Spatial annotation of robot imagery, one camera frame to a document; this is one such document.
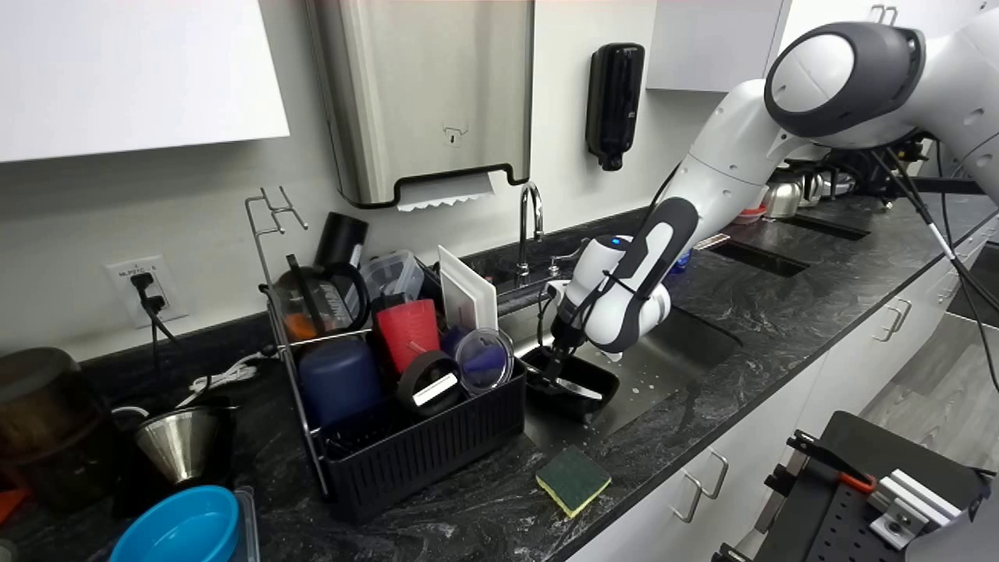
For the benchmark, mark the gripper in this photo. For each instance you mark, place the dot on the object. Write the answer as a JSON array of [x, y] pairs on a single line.
[[568, 328]]

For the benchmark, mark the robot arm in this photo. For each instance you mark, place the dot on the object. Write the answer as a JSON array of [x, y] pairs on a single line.
[[843, 78]]

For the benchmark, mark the black lunchbox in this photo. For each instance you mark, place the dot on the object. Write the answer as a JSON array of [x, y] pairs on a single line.
[[593, 375]]

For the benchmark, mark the silver butter knife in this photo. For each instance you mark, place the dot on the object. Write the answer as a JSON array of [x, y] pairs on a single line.
[[581, 388]]

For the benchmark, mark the small chrome tap lever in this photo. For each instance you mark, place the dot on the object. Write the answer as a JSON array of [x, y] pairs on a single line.
[[563, 261]]

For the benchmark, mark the clear round lid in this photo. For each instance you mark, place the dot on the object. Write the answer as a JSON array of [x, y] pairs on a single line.
[[484, 361]]

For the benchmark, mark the white plate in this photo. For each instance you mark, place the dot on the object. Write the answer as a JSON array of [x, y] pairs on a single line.
[[467, 297]]

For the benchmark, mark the chrome tap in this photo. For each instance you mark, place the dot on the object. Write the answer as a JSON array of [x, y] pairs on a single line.
[[531, 226]]

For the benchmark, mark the steel sink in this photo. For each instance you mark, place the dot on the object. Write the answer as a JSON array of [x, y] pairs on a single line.
[[671, 367]]

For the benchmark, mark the green and yellow sponge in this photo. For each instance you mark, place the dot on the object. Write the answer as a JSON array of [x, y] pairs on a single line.
[[572, 478]]

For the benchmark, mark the black round lid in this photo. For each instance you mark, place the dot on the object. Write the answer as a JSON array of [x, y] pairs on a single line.
[[428, 384]]

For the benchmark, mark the red plastic cup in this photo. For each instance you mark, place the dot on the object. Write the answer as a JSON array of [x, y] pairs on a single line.
[[407, 332]]

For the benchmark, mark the black dish rack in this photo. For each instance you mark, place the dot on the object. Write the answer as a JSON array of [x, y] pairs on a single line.
[[437, 449]]

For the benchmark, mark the clear plastic container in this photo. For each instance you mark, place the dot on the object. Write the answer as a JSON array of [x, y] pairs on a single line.
[[390, 273]]

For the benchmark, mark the red bowl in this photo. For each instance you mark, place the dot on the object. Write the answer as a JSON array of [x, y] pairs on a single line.
[[751, 215]]

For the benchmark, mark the black soap dispenser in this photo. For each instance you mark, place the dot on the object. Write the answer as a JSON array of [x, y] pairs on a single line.
[[615, 101]]

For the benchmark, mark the dark blue cup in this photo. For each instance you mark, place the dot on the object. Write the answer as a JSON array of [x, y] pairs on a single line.
[[339, 382]]

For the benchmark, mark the black tumbler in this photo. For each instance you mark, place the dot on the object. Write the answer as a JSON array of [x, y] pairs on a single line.
[[342, 238]]

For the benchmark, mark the glass coffee carafe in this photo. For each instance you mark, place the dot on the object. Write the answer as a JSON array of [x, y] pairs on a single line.
[[320, 300]]

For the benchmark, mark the row of steel kettles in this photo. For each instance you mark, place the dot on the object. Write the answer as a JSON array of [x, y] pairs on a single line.
[[788, 195]]

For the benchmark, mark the steel paper towel dispenser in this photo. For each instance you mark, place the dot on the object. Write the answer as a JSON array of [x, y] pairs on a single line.
[[425, 94]]

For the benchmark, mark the white upper cabinet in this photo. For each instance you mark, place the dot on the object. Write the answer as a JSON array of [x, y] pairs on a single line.
[[710, 43], [133, 70]]

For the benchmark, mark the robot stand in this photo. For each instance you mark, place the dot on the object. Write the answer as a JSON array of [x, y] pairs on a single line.
[[851, 499]]

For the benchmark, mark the clear plastic tub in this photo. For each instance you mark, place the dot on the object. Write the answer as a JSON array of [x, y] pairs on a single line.
[[248, 527]]

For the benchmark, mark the steel cone filter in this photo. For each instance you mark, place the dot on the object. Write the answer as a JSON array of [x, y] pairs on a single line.
[[179, 445]]

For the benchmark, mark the blue bowl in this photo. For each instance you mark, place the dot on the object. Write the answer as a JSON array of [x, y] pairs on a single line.
[[183, 531]]

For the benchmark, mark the dark brown pot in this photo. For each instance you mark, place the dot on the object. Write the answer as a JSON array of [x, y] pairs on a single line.
[[43, 406]]

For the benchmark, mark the white wall socket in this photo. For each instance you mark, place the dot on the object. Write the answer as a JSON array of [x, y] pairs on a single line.
[[148, 290]]

